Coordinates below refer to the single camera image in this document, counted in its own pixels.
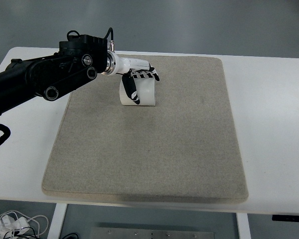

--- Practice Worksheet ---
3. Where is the black table control panel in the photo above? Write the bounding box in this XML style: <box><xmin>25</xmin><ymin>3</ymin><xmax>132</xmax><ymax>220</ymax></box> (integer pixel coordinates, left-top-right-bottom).
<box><xmin>272</xmin><ymin>214</ymin><xmax>299</xmax><ymax>222</ymax></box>

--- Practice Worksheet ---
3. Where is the white cable and adapter tangle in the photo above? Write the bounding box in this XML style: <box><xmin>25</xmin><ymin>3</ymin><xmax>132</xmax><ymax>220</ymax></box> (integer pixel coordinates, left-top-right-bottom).
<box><xmin>0</xmin><ymin>210</ymin><xmax>50</xmax><ymax>239</ymax></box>

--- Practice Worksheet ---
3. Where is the white table leg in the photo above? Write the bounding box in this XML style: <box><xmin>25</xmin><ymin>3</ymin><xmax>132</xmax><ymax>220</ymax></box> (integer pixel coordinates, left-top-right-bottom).
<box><xmin>47</xmin><ymin>203</ymin><xmax>68</xmax><ymax>239</ymax></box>
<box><xmin>235</xmin><ymin>212</ymin><xmax>252</xmax><ymax>239</ymax></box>

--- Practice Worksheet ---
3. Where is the grey-brown fabric mat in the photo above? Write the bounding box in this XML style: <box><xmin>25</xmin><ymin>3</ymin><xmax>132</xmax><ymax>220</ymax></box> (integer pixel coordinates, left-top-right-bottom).
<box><xmin>41</xmin><ymin>54</ymin><xmax>249</xmax><ymax>205</ymax></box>

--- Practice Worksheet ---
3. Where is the grey metal plate with screws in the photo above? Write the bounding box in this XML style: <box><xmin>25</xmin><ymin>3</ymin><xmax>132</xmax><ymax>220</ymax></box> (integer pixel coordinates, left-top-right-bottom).
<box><xmin>94</xmin><ymin>226</ymin><xmax>214</xmax><ymax>239</ymax></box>

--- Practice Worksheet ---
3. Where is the white and black hand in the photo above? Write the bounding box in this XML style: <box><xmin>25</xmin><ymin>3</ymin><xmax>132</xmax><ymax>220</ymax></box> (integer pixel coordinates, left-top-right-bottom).
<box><xmin>113</xmin><ymin>55</ymin><xmax>161</xmax><ymax>106</ymax></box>

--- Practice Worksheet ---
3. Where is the white cylindrical cup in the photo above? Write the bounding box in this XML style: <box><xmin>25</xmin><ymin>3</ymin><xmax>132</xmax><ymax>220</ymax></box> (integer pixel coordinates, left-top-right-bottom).
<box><xmin>119</xmin><ymin>74</ymin><xmax>156</xmax><ymax>107</ymax></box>

